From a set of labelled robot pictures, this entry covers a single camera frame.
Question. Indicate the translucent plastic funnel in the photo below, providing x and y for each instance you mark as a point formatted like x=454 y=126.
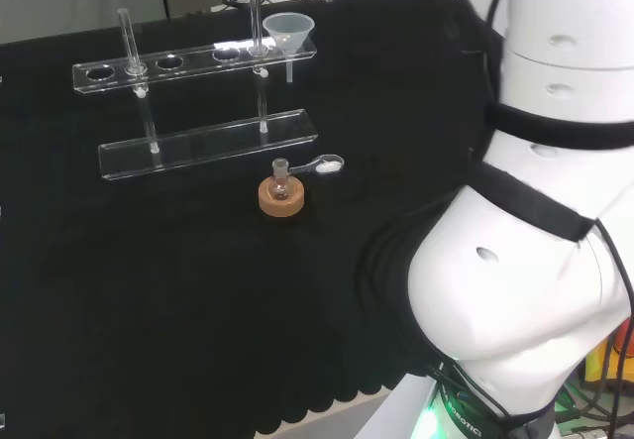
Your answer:
x=288 y=28

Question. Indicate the glass weighing funnel with powder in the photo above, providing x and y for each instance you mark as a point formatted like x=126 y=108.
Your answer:
x=327 y=164

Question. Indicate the clear acrylic funnel stand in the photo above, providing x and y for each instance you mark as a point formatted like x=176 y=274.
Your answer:
x=208 y=142

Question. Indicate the small round-bottom glass flask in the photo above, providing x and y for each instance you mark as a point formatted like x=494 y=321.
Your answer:
x=281 y=188

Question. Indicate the black cloth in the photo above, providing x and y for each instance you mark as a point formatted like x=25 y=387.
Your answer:
x=173 y=285

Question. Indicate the pale board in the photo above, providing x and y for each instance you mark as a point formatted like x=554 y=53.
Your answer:
x=396 y=409

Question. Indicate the yellow stop button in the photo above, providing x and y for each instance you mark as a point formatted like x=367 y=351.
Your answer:
x=597 y=364

